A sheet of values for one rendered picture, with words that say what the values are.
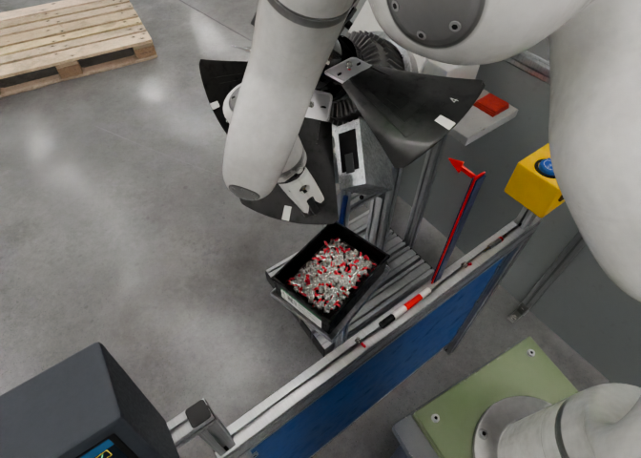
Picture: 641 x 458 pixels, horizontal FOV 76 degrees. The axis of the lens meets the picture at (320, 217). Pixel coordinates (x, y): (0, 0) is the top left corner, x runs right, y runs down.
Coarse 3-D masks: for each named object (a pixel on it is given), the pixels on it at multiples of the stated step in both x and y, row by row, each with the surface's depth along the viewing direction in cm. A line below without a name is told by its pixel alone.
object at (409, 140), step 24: (384, 72) 81; (408, 72) 81; (360, 96) 77; (384, 96) 76; (408, 96) 75; (432, 96) 74; (384, 120) 73; (408, 120) 72; (432, 120) 71; (456, 120) 70; (384, 144) 72; (408, 144) 71; (432, 144) 70
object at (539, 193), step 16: (528, 160) 85; (512, 176) 88; (528, 176) 84; (544, 176) 82; (512, 192) 90; (528, 192) 86; (544, 192) 83; (560, 192) 81; (528, 208) 88; (544, 208) 85
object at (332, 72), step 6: (348, 60) 86; (354, 60) 86; (360, 60) 86; (336, 66) 84; (342, 66) 84; (354, 66) 84; (360, 66) 84; (366, 66) 84; (324, 72) 83; (330, 72) 83; (336, 72) 83; (342, 72) 83; (348, 72) 83; (354, 72) 83; (360, 72) 83; (336, 78) 81; (342, 78) 81; (348, 78) 81
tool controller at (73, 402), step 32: (96, 352) 43; (32, 384) 42; (64, 384) 41; (96, 384) 40; (128, 384) 46; (0, 416) 39; (32, 416) 39; (64, 416) 38; (96, 416) 38; (128, 416) 39; (160, 416) 54; (0, 448) 37; (32, 448) 36; (64, 448) 36; (96, 448) 37; (128, 448) 40; (160, 448) 45
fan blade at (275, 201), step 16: (304, 128) 89; (320, 128) 89; (304, 144) 89; (320, 144) 90; (320, 160) 90; (320, 176) 90; (272, 192) 90; (256, 208) 92; (272, 208) 91; (320, 208) 90; (336, 208) 90
